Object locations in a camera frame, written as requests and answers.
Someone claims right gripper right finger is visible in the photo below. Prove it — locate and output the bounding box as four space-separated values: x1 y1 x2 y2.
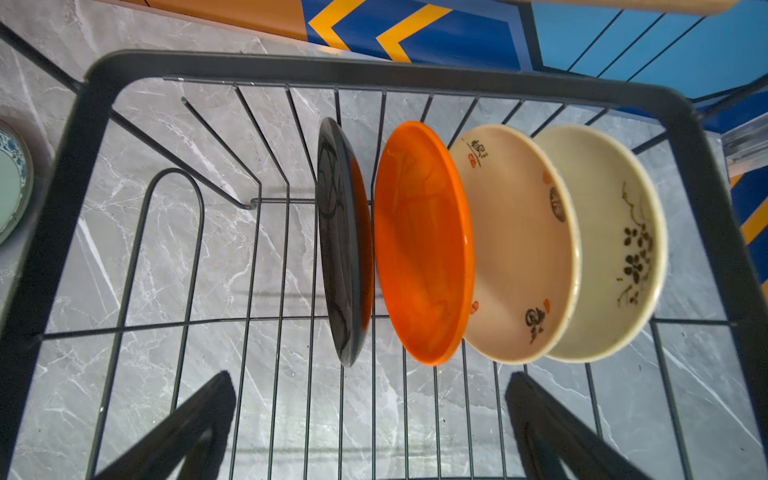
505 372 648 479

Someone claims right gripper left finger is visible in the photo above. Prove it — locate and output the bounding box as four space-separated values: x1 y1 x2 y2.
96 371 236 479

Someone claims black wire dish rack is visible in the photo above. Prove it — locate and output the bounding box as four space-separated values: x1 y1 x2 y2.
1 25 767 479

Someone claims black small plate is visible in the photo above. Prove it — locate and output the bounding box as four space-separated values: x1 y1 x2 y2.
315 117 375 368

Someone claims orange small plate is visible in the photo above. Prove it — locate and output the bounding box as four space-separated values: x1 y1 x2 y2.
374 121 475 366

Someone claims grey-green patterned small plate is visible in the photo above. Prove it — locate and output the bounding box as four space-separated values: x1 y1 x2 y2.
0 121 34 243

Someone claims beige small plate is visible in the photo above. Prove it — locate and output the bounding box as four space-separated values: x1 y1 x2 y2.
450 124 582 365

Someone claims cream small plate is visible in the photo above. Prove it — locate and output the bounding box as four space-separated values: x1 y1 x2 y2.
534 125 668 363

